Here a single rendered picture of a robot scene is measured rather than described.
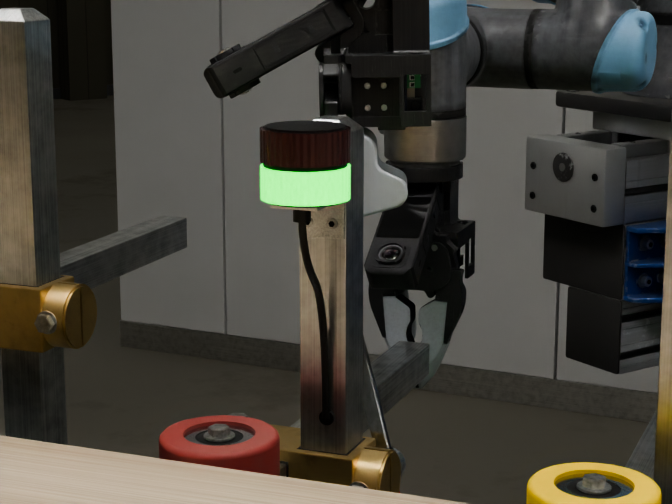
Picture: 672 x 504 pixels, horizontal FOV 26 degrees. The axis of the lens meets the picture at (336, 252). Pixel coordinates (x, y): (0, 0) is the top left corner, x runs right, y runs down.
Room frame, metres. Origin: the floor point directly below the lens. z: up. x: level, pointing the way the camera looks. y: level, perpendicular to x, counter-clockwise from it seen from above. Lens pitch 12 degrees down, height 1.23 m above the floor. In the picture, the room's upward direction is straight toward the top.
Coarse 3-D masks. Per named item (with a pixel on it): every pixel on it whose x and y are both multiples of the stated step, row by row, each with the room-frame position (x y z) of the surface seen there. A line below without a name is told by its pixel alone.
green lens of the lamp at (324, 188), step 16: (272, 176) 0.93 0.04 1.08; (288, 176) 0.92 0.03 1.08; (304, 176) 0.92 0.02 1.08; (320, 176) 0.92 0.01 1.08; (336, 176) 0.93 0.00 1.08; (272, 192) 0.93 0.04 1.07; (288, 192) 0.92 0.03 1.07; (304, 192) 0.92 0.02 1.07; (320, 192) 0.92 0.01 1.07; (336, 192) 0.93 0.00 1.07
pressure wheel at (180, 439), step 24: (168, 432) 0.92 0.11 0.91; (192, 432) 0.93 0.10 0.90; (216, 432) 0.91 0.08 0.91; (240, 432) 0.93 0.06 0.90; (264, 432) 0.92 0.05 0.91; (168, 456) 0.89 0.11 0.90; (192, 456) 0.88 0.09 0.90; (216, 456) 0.88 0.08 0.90; (240, 456) 0.88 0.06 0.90; (264, 456) 0.89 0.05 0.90
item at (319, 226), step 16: (272, 128) 0.94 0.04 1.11; (288, 128) 0.94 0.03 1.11; (304, 128) 0.94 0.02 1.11; (320, 128) 0.94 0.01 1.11; (336, 128) 0.94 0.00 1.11; (288, 208) 0.94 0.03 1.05; (304, 208) 0.93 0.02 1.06; (320, 208) 0.93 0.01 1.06; (336, 208) 0.97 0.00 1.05; (304, 224) 0.95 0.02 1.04; (320, 224) 0.98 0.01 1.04; (336, 224) 0.97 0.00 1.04; (304, 240) 0.95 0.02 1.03; (304, 256) 0.95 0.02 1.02; (320, 288) 0.96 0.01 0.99; (320, 304) 0.97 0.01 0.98; (320, 320) 0.97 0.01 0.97; (320, 336) 0.97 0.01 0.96; (320, 416) 0.98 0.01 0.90
